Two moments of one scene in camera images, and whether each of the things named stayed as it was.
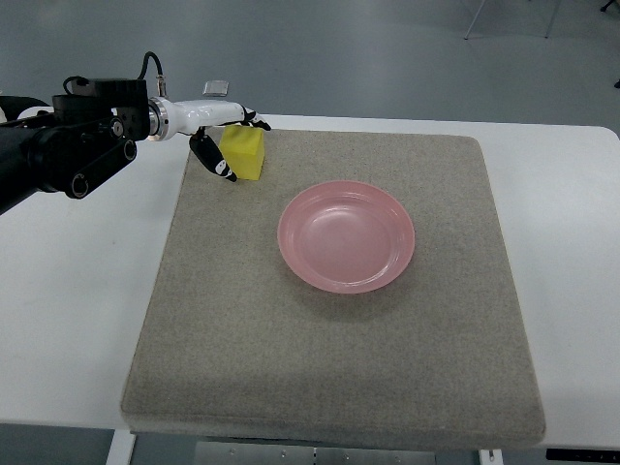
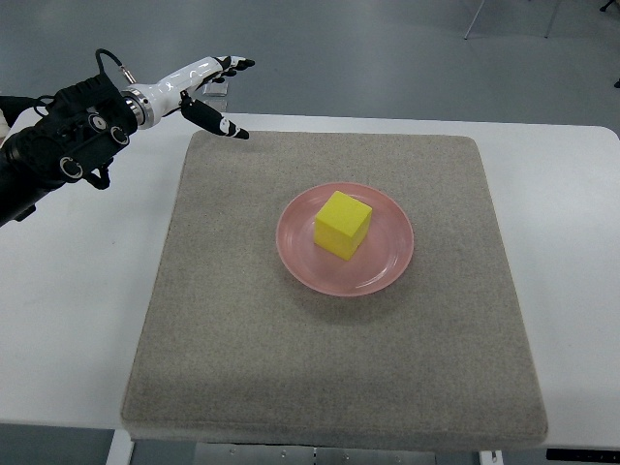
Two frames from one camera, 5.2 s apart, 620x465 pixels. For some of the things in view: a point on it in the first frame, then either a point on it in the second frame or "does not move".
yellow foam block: (243, 148) → (342, 224)
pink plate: (345, 236) does not move
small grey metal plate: (216, 88) does not move
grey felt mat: (233, 342) does not move
